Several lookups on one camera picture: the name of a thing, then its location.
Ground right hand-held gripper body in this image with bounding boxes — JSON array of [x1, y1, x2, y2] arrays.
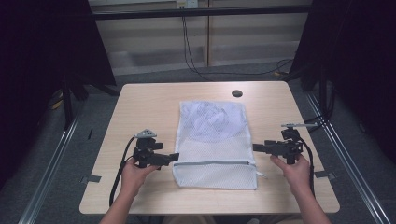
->
[[269, 122, 319, 166]]

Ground white mesh laundry bag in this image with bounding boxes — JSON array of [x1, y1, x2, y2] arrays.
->
[[171, 100, 269, 191]]

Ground person's left hand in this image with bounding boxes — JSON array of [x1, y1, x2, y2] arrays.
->
[[120, 156, 162, 198]]

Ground yellow floor item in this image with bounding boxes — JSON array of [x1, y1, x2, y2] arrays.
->
[[50, 98, 65, 111]]

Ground black floor cables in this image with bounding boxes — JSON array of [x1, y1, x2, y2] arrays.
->
[[303, 83, 338, 134]]

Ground person's right hand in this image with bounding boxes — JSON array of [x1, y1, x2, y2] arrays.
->
[[269, 153, 313, 196]]

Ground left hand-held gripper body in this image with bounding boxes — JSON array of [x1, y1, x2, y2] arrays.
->
[[132, 128, 163, 170]]

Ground white cloth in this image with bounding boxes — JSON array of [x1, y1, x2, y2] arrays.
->
[[183, 102, 248, 143]]

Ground black metal stand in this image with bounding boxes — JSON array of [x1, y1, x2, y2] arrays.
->
[[60, 74, 92, 132]]

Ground person's lap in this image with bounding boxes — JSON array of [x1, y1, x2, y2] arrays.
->
[[162, 215, 293, 224]]

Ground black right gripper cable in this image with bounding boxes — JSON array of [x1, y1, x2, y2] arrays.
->
[[298, 137, 317, 200]]

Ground black curtain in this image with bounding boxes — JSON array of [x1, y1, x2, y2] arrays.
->
[[0, 0, 118, 189], [289, 0, 396, 164]]

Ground black horizontal bar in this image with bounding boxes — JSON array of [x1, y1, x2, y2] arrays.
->
[[92, 5, 313, 21]]

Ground white wall socket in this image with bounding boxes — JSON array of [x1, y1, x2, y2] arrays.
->
[[175, 0, 200, 9]]

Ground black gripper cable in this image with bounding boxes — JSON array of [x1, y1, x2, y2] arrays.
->
[[298, 137, 317, 200], [108, 135, 138, 208]]

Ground black wall cable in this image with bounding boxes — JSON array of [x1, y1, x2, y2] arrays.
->
[[180, 16, 295, 82]]

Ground grey tape strip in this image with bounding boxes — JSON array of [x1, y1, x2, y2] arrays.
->
[[313, 170, 337, 181], [79, 175, 103, 185]]

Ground metal floor rail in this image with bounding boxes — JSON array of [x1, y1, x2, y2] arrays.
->
[[304, 92, 394, 224], [18, 113, 81, 224]]

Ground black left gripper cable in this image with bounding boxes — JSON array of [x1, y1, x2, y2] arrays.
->
[[108, 135, 138, 208]]

